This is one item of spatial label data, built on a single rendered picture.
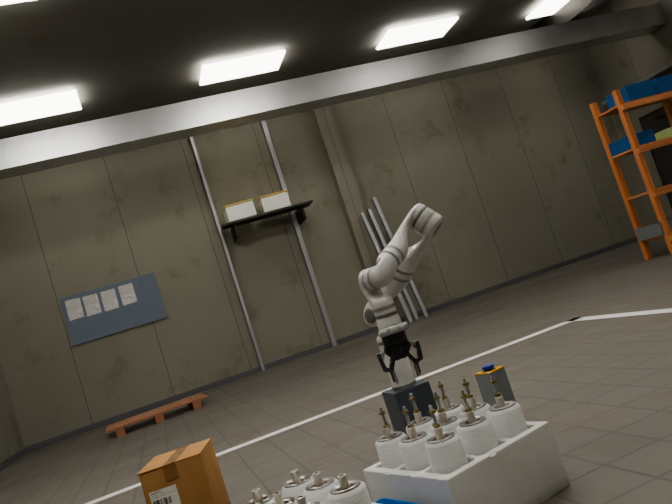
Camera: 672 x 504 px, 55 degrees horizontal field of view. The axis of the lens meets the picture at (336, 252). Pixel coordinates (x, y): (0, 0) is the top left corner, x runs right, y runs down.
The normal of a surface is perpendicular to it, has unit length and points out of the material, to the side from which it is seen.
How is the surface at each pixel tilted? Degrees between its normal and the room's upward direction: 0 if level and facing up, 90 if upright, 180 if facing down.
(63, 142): 90
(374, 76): 90
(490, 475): 90
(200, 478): 90
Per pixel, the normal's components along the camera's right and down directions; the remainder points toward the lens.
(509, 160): 0.26, -0.16
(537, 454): 0.50, -0.22
